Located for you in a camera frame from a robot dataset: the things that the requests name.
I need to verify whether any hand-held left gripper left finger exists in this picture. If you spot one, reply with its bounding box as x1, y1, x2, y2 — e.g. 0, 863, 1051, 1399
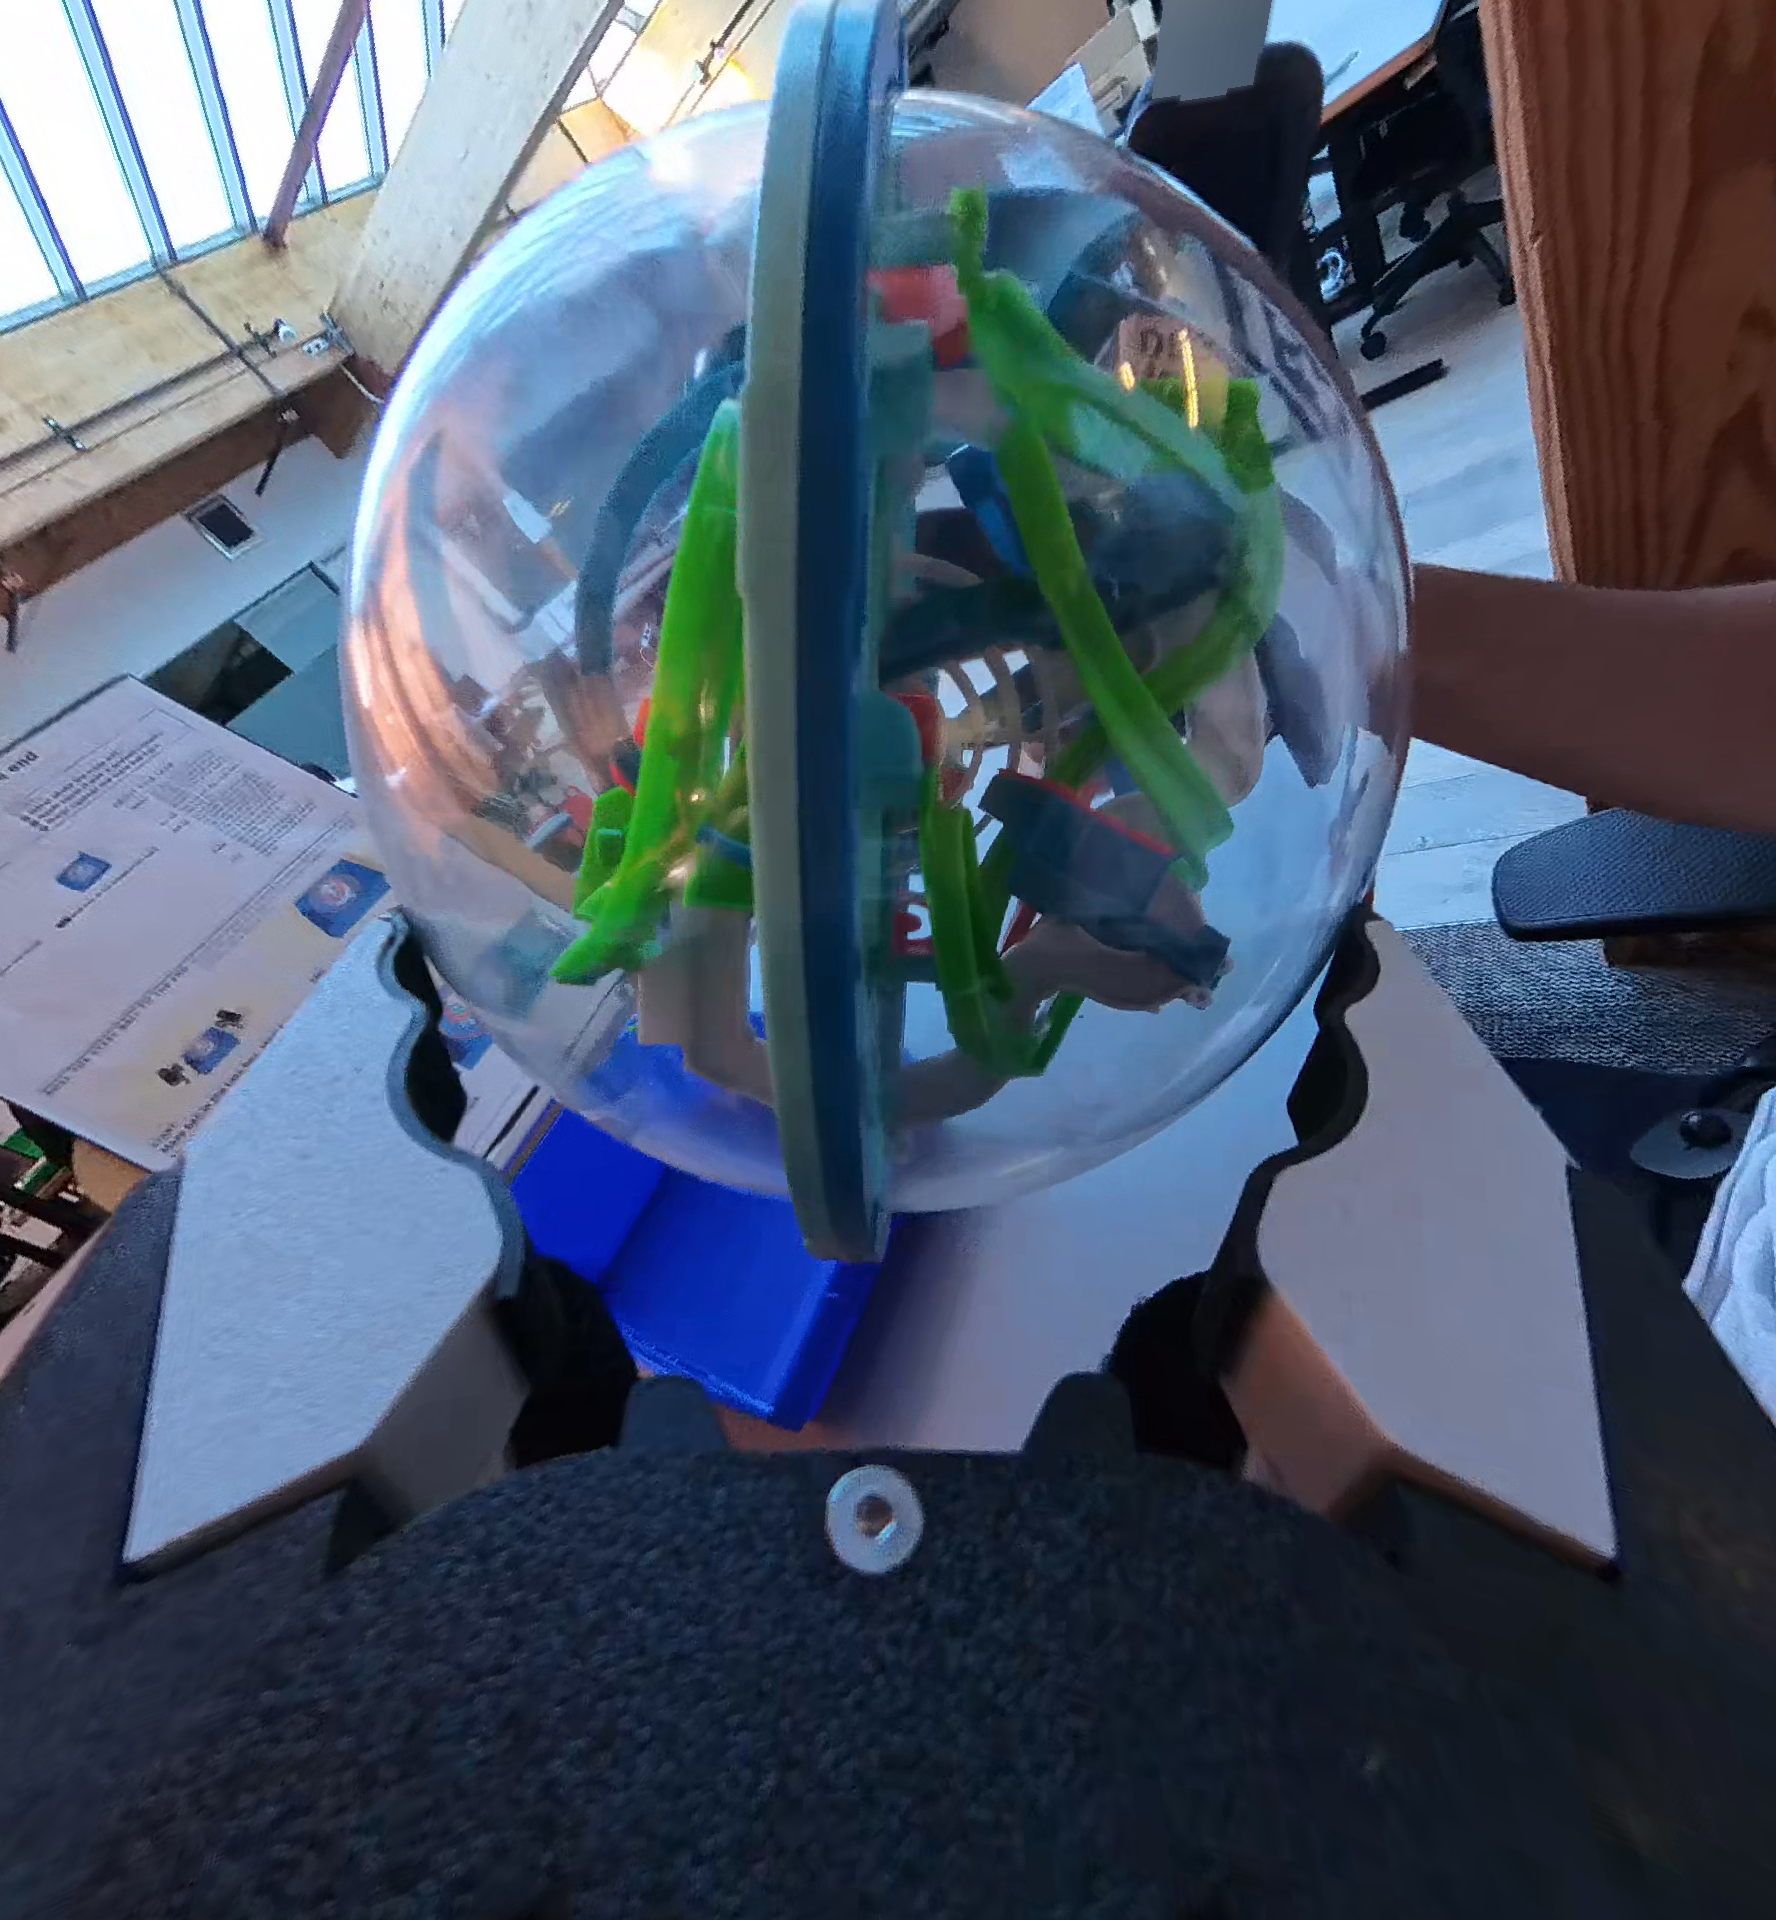
120, 911, 532, 1577

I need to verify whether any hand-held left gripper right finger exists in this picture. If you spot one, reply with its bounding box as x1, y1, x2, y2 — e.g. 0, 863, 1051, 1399
1202, 906, 1622, 1576

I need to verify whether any clear plastic maze ball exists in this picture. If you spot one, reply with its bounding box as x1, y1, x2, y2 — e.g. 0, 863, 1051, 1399
339, 0, 1418, 1265

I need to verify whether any person's right forearm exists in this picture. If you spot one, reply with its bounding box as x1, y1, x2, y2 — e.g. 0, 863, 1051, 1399
1404, 563, 1776, 841

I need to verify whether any white printed instruction sheet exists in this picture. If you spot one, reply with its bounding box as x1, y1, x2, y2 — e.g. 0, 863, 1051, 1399
0, 674, 532, 1172

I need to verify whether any blue plastic bin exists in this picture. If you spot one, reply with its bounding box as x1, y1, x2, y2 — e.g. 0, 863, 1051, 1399
438, 1006, 891, 1431

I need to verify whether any wooden pillar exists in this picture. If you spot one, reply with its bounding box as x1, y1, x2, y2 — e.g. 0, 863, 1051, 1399
1478, 0, 1776, 590

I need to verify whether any black office chair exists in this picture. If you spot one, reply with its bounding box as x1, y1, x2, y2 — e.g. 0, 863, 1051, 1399
1355, 0, 1522, 362
1128, 43, 1331, 316

